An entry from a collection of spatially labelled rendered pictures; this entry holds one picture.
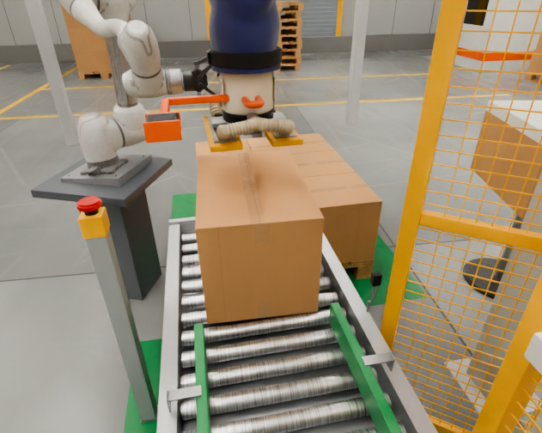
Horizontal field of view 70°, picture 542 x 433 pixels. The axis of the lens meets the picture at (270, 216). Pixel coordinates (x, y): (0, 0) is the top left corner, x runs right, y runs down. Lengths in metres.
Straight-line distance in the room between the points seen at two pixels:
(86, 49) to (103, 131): 7.04
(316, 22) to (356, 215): 9.65
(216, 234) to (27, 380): 1.36
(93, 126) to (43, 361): 1.17
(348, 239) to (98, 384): 1.47
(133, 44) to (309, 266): 0.91
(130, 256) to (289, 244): 1.20
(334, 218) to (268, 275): 0.94
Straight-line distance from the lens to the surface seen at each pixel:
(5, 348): 2.49
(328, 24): 11.64
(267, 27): 1.22
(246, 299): 1.36
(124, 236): 2.18
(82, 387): 2.12
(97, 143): 2.07
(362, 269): 2.45
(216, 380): 1.29
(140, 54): 1.42
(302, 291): 1.38
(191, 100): 1.26
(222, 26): 1.22
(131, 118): 2.11
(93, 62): 9.08
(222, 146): 1.19
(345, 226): 2.22
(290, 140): 1.22
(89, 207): 1.22
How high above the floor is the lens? 1.57
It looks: 31 degrees down
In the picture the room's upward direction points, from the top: 1 degrees counter-clockwise
